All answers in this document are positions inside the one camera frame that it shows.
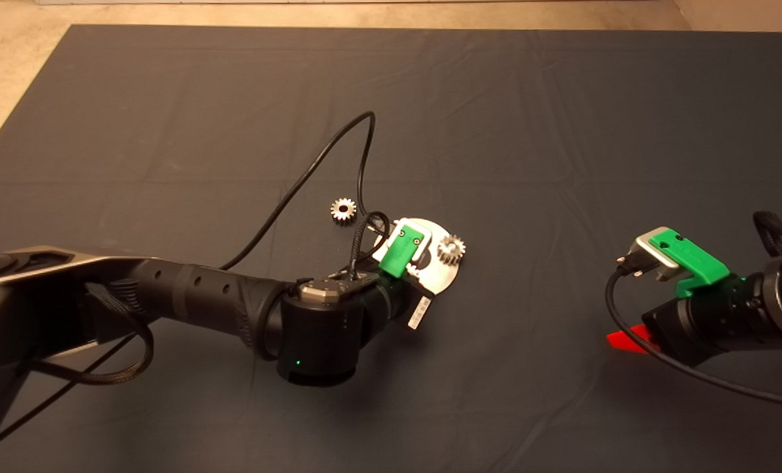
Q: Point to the round metal carrier plate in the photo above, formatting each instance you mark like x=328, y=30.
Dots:
x=447, y=277

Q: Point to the green left camera mount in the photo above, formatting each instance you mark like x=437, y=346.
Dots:
x=401, y=253

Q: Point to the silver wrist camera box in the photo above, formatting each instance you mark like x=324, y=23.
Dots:
x=424, y=228
x=647, y=253

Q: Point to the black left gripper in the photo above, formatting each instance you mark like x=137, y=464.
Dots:
x=391, y=302

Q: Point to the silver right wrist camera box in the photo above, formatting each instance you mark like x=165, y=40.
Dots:
x=647, y=253

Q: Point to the steel planetary gear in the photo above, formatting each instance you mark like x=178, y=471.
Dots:
x=451, y=249
x=344, y=210

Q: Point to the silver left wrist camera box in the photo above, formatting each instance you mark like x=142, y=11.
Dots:
x=424, y=228

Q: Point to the green right camera mount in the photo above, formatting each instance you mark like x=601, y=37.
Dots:
x=693, y=259

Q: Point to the dark grey table cloth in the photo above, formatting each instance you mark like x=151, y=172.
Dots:
x=562, y=131

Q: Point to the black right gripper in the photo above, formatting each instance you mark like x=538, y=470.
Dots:
x=706, y=322

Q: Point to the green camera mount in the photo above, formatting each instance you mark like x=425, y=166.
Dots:
x=693, y=259
x=401, y=253

